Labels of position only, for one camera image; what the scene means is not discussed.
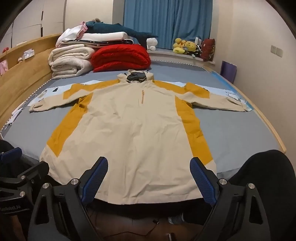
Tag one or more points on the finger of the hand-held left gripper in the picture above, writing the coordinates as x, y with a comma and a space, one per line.
32, 172
11, 154

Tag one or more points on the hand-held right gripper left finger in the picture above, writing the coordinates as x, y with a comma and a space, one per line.
97, 176

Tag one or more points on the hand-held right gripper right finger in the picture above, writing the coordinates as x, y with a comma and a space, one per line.
203, 178

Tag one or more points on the beige and yellow jacket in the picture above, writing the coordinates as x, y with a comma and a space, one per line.
138, 139

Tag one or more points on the white crumpled paper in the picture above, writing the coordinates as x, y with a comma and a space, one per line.
15, 114

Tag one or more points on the grey shoe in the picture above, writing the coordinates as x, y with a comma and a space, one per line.
176, 219

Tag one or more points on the grey bed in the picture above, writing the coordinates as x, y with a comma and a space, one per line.
231, 129

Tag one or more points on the person's black trouser leg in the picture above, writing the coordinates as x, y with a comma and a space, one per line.
266, 173

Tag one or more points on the light blue printed cloth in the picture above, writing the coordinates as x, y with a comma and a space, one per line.
44, 93

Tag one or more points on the wooden headboard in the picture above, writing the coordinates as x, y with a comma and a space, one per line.
23, 81

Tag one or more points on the pink bag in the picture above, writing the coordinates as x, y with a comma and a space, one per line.
3, 67

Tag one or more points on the tissue packet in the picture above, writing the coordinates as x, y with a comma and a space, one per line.
29, 53

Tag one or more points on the cream folded blanket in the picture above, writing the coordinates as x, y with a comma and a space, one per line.
69, 69
69, 52

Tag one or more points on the purple bag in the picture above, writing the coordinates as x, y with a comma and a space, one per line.
228, 71

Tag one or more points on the red folded blanket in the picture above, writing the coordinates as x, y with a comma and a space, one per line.
120, 58

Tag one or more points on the grey window seat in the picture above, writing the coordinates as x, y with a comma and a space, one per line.
180, 59

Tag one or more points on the dark red bag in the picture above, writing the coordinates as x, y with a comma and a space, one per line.
208, 49

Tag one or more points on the white cloth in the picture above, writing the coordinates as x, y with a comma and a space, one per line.
68, 36

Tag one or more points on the yellow plush toy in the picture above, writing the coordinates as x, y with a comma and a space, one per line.
190, 46

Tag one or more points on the yellow plush duck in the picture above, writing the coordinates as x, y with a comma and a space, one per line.
178, 45

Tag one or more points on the white wardrobe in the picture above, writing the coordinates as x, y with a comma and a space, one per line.
27, 18

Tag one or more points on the small white box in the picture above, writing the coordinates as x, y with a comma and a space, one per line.
197, 40

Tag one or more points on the white plush toy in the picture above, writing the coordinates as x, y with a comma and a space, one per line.
152, 42

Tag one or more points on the pink cloth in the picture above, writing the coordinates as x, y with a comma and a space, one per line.
83, 27

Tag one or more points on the blue shark plush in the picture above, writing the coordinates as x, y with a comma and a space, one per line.
106, 26

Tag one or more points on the brown plush toy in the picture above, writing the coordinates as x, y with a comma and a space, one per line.
96, 20

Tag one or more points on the blue curtain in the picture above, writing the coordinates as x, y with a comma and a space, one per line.
166, 20

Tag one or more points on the white wall switch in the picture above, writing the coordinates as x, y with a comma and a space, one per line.
273, 49
279, 52

